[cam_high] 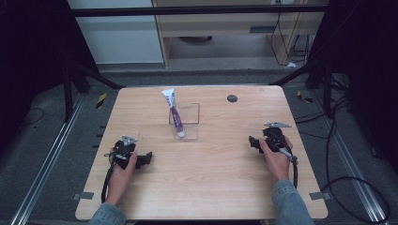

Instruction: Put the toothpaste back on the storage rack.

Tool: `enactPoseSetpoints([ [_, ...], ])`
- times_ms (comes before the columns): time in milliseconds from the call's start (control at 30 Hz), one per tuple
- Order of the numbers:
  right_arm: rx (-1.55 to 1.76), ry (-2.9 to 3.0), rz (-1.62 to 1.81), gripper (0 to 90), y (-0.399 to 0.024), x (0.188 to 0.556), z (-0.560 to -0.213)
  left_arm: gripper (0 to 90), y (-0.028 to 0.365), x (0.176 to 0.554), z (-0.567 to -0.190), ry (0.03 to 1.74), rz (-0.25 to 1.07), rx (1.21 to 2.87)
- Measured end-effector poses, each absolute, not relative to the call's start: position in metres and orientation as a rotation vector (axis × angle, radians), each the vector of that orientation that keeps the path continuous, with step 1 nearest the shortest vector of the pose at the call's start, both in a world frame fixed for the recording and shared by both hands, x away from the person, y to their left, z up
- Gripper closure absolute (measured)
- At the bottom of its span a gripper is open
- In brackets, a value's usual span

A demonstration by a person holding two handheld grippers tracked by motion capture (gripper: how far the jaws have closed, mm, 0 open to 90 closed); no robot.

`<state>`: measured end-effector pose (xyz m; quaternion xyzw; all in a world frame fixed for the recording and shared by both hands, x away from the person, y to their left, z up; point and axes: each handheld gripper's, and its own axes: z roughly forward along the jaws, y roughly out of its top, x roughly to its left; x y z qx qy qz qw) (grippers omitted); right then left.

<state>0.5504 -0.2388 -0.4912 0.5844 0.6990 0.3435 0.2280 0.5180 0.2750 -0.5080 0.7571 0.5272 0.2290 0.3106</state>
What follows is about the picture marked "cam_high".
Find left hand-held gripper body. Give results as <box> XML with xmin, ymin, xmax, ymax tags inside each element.
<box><xmin>104</xmin><ymin>134</ymin><xmax>139</xmax><ymax>172</ymax></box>

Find yellow and black tape strip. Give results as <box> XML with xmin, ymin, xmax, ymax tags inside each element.
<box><xmin>95</xmin><ymin>92</ymin><xmax>108</xmax><ymax>110</ymax></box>
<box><xmin>296</xmin><ymin>89</ymin><xmax>314</xmax><ymax>104</ymax></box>

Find black looped floor cable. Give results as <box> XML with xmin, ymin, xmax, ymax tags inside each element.
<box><xmin>319</xmin><ymin>175</ymin><xmax>392</xmax><ymax>225</ymax></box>

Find grey table bracket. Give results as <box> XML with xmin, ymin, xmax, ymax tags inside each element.
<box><xmin>71</xmin><ymin>191</ymin><xmax>95</xmax><ymax>202</ymax></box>
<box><xmin>309</xmin><ymin>190</ymin><xmax>332</xmax><ymax>202</ymax></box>

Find hand-held gripper black cable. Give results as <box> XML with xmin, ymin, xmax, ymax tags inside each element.
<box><xmin>100</xmin><ymin>160</ymin><xmax>116</xmax><ymax>204</ymax></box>
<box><xmin>280</xmin><ymin>148</ymin><xmax>299</xmax><ymax>189</ymax></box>

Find left hand-held gripper black cable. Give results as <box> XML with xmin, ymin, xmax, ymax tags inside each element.
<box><xmin>100</xmin><ymin>160</ymin><xmax>116</xmax><ymax>204</ymax></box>

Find black metal stand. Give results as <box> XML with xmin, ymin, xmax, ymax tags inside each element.
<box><xmin>268</xmin><ymin>57</ymin><xmax>334</xmax><ymax>119</ymax></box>
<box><xmin>61</xmin><ymin>60</ymin><xmax>127</xmax><ymax>124</ymax></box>

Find light wooden desk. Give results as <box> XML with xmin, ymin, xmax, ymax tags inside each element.
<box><xmin>152</xmin><ymin>0</ymin><xmax>328</xmax><ymax>69</ymax></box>

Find clear plastic container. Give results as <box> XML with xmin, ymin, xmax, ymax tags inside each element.
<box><xmin>168</xmin><ymin>102</ymin><xmax>201</xmax><ymax>141</ymax></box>

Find right hand-held gripper black cable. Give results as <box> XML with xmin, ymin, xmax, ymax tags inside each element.
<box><xmin>280</xmin><ymin>148</ymin><xmax>299</xmax><ymax>189</ymax></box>

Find black curtain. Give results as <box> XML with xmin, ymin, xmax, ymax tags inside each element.
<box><xmin>0</xmin><ymin>0</ymin><xmax>101</xmax><ymax>158</ymax></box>
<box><xmin>308</xmin><ymin>0</ymin><xmax>398</xmax><ymax>176</ymax></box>

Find person's right hand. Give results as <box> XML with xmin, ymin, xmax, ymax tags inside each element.
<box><xmin>258</xmin><ymin>136</ymin><xmax>295</xmax><ymax>183</ymax></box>

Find black hanging desk cables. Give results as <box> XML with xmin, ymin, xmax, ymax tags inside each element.
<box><xmin>269</xmin><ymin>0</ymin><xmax>314</xmax><ymax>68</ymax></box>

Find thin black floor cable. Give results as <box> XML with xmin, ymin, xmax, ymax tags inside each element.
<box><xmin>20</xmin><ymin>107</ymin><xmax>45</xmax><ymax>128</ymax></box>

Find aluminium floor rail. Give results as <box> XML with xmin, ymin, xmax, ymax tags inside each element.
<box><xmin>8</xmin><ymin>93</ymin><xmax>87</xmax><ymax>225</ymax></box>
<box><xmin>311</xmin><ymin>90</ymin><xmax>390</xmax><ymax>225</ymax></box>

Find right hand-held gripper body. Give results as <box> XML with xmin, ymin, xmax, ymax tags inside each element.
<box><xmin>262</xmin><ymin>121</ymin><xmax>293</xmax><ymax>155</ymax></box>

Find white and purple toothpaste tube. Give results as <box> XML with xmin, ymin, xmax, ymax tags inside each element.
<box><xmin>161</xmin><ymin>87</ymin><xmax>187</xmax><ymax>139</ymax></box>

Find white cabinet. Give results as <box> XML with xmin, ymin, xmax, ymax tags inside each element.
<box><xmin>67</xmin><ymin>0</ymin><xmax>165</xmax><ymax>66</ymax></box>

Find black horizontal frame bar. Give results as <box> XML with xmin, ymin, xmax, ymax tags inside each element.
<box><xmin>69</xmin><ymin>5</ymin><xmax>329</xmax><ymax>18</ymax></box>

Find person's left hand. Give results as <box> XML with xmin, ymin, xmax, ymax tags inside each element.
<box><xmin>106</xmin><ymin>151</ymin><xmax>139</xmax><ymax>208</ymax></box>

